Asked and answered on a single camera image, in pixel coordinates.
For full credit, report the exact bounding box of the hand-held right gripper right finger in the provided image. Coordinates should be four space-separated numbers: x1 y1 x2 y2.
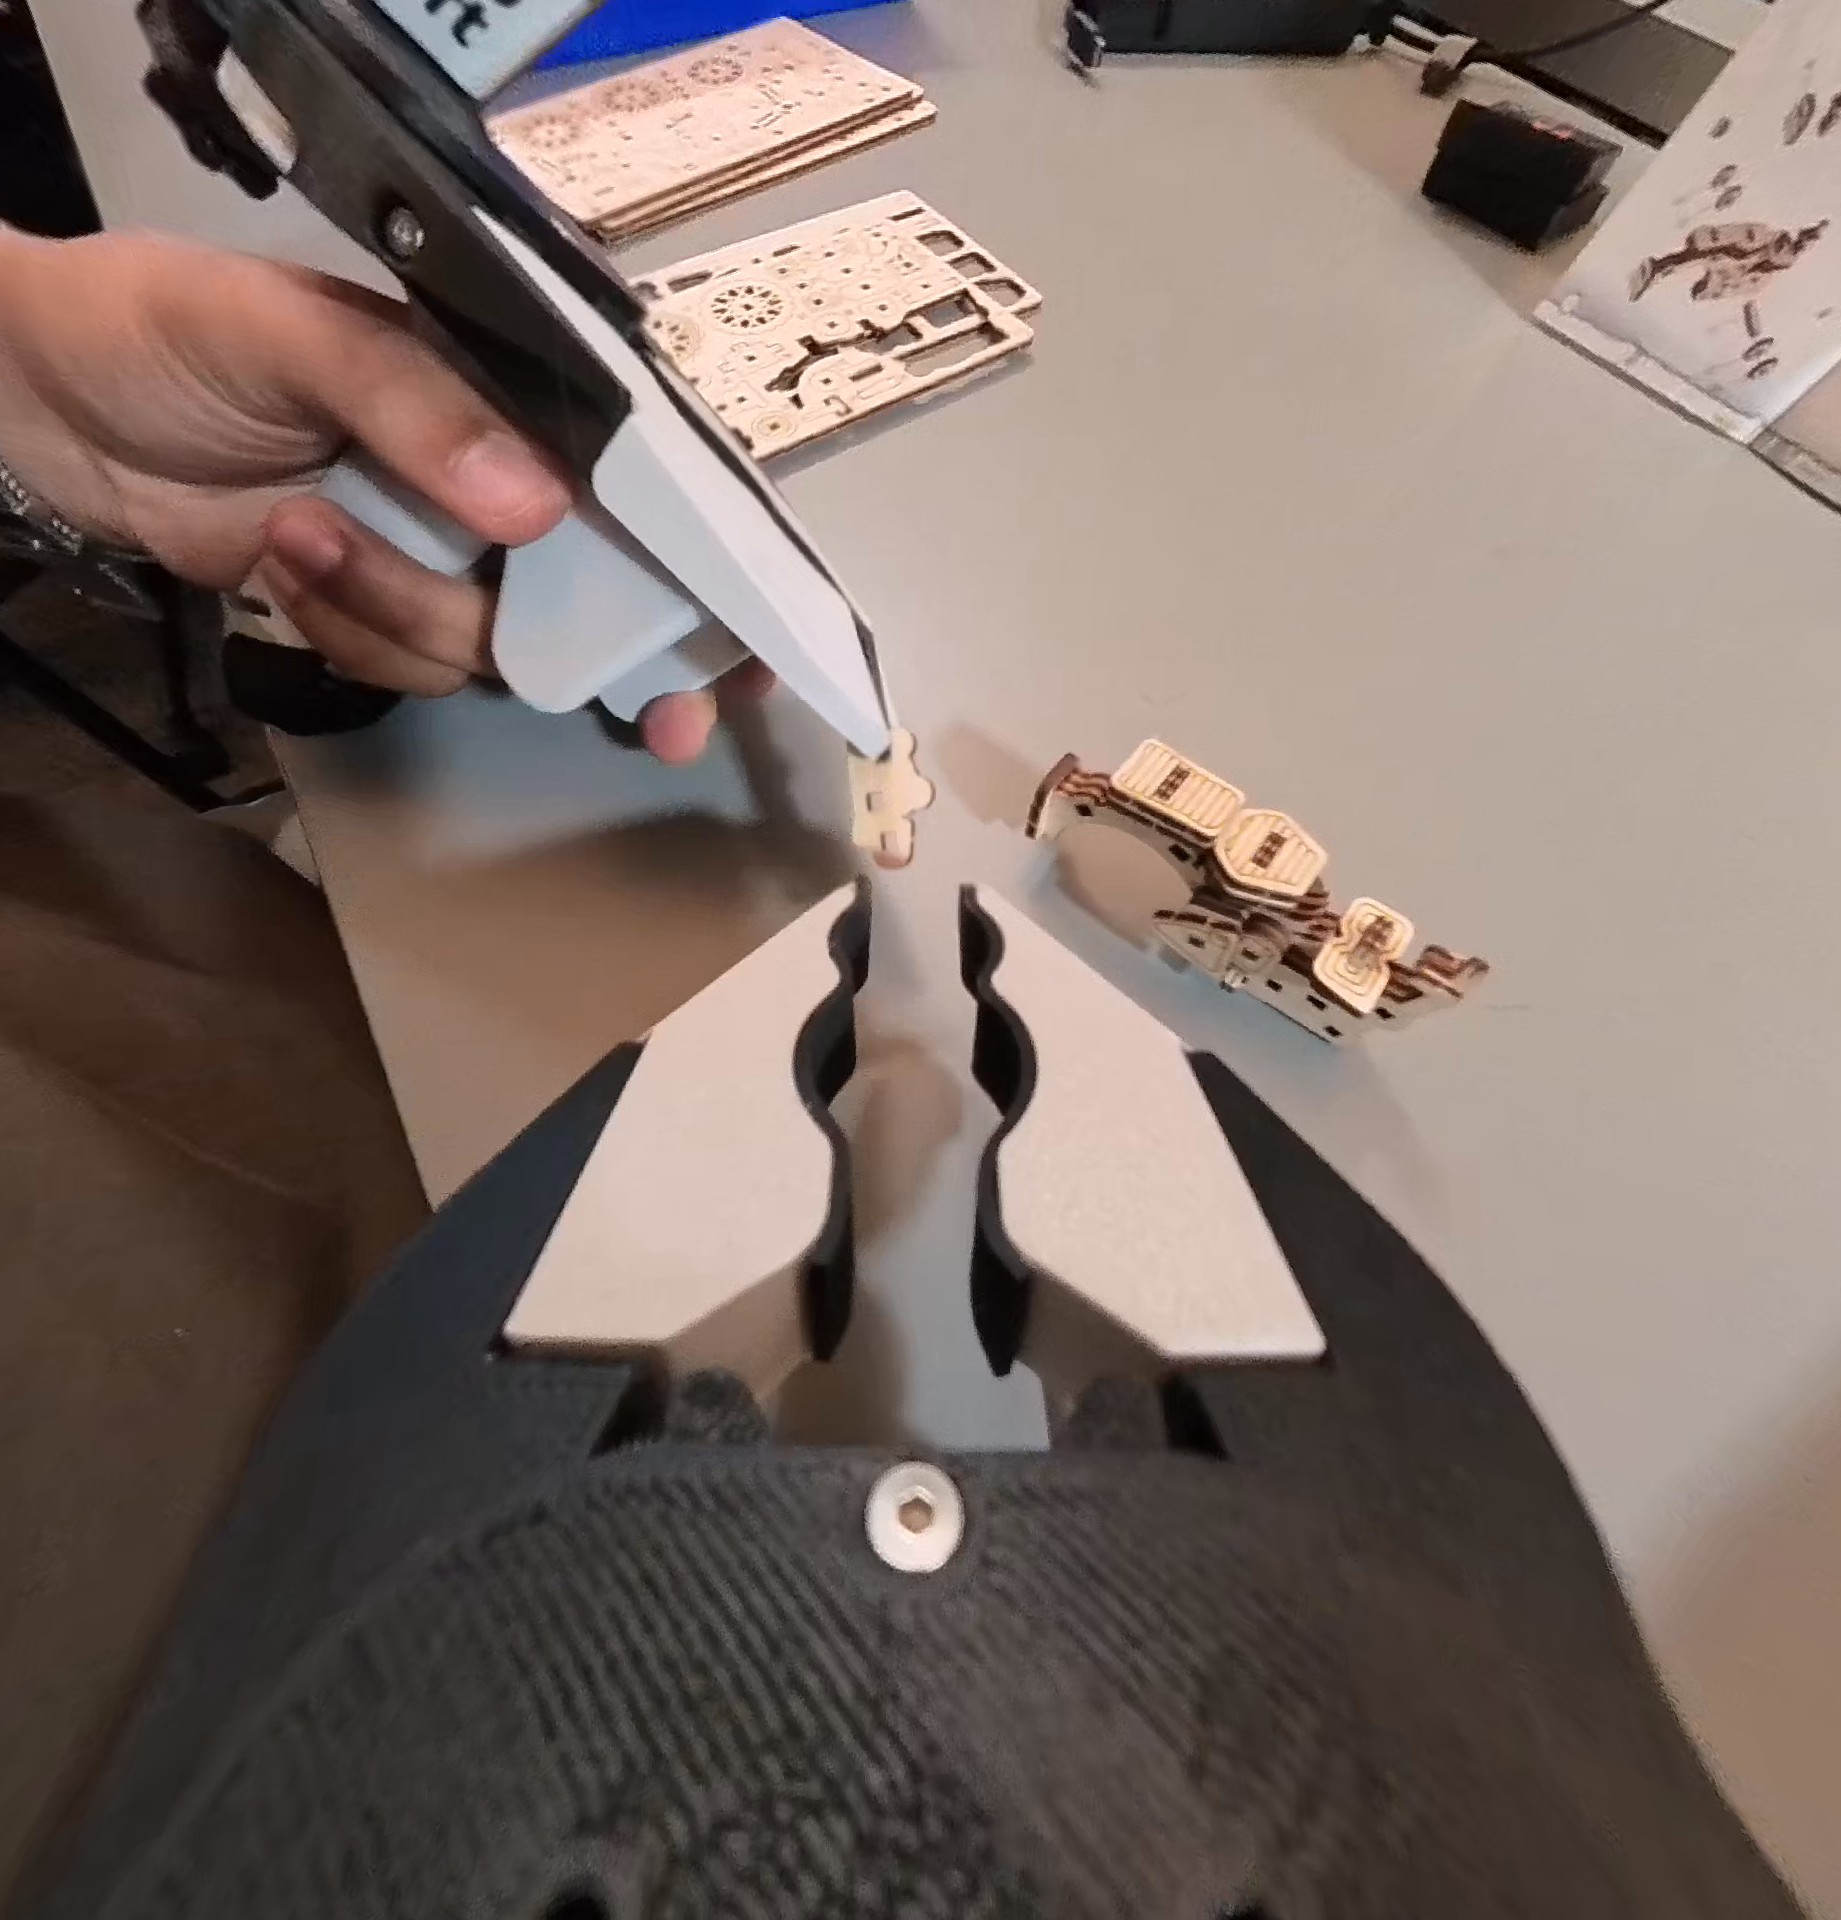
961 885 1330 1448

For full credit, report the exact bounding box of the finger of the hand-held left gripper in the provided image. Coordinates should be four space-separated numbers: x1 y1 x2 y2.
470 201 893 754

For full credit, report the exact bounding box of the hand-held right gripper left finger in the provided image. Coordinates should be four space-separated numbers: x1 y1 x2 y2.
502 877 878 1441

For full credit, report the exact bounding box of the small wooden puzzle piece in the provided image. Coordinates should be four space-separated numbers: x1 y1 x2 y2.
843 730 936 871

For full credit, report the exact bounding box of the laser-cut wooden puzzle sheet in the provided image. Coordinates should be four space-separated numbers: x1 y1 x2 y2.
640 306 1040 463
625 191 1043 367

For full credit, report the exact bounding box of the person's left hand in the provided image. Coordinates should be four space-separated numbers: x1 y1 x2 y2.
0 221 778 770

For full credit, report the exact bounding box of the stack of wooden puzzle sheets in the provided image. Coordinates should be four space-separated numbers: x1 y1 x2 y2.
487 15 939 247

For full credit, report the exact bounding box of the large blue bin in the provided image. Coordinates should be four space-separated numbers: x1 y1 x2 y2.
534 0 905 67

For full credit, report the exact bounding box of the wooden robot model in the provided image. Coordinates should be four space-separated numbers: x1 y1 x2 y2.
1026 737 1490 1045

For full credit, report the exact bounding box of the person's olive brown clothing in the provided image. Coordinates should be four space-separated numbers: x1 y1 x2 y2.
0 704 443 1920

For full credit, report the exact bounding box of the black chair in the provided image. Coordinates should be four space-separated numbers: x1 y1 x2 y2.
0 495 284 814

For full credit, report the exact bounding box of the small black device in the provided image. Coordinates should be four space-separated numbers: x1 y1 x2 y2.
1421 97 1622 253

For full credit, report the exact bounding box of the illustrated instruction booklet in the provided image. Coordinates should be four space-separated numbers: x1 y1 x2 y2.
1536 0 1841 441

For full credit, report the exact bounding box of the grey woven watch strap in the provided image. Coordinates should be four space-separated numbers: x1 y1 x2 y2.
0 393 132 574

